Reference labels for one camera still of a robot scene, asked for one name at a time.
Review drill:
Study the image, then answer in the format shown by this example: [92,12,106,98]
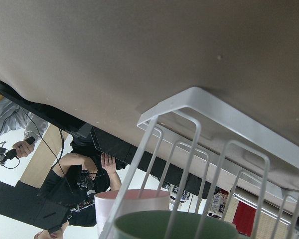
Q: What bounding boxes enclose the pink cup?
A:
[95,189,170,235]

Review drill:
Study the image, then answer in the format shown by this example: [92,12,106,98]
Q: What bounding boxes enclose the white wire cup rack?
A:
[98,86,299,239]

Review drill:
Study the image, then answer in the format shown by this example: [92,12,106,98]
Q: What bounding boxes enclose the seated person in black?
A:
[34,135,127,239]

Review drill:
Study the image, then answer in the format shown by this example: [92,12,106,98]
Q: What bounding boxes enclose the person in grey shirt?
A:
[0,95,48,158]

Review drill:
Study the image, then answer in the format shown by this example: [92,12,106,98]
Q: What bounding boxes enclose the green cup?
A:
[113,211,243,239]

